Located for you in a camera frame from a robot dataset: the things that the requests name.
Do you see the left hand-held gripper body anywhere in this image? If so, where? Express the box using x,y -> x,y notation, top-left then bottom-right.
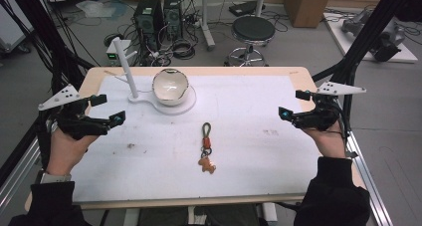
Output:
37,84 -> 110,141

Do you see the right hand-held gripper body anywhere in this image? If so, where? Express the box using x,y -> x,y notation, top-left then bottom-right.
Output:
291,81 -> 367,132

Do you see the white key hanger stand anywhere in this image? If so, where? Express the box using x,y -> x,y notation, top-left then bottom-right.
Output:
111,37 -> 197,116

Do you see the keychain with orange bear charm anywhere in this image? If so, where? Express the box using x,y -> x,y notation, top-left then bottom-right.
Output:
197,121 -> 217,175

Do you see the person's right hand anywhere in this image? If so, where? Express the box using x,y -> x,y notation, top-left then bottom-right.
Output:
301,119 -> 347,159

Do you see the person's left hand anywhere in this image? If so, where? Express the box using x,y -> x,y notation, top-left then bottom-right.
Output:
46,125 -> 100,176

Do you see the white power supply box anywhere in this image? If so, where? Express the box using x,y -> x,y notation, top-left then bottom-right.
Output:
105,39 -> 137,67

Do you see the white ceramic bowl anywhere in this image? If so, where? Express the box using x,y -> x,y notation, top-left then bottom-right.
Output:
151,68 -> 190,108

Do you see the silver wristwatch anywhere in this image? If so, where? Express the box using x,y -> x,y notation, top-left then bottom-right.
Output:
39,171 -> 73,185

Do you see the black round stool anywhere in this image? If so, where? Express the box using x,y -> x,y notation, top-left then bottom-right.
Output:
224,15 -> 277,68

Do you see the white table mat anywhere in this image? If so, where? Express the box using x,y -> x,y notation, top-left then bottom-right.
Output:
71,74 -> 322,204

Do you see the black metal stand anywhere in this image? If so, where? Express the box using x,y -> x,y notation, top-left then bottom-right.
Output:
311,0 -> 422,127
0,0 -> 96,95

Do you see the cardboard box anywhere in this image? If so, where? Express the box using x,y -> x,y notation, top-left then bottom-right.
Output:
283,0 -> 335,29

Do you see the white board with devices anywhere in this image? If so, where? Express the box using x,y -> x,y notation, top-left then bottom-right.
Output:
322,7 -> 419,65

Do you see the black computer tower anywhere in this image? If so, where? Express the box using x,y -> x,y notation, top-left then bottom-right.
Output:
133,0 -> 165,51
162,0 -> 184,40

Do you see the white table leg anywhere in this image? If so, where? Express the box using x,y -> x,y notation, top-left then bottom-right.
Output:
199,0 -> 216,52

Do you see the coiled black cable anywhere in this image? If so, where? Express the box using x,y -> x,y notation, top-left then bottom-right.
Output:
171,40 -> 197,61

